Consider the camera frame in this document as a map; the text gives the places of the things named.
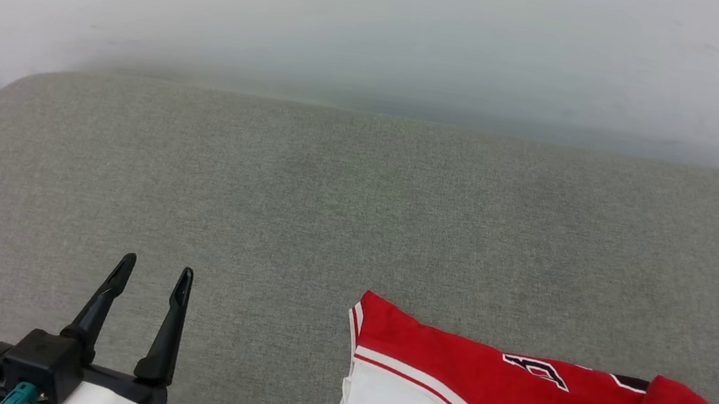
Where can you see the red and white jersey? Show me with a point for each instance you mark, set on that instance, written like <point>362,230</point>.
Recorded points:
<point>447,379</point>

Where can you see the grey fabric sofa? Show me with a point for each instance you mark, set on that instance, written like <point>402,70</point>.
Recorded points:
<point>258,215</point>

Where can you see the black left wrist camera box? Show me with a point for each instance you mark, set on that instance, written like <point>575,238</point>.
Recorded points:
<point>47,358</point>

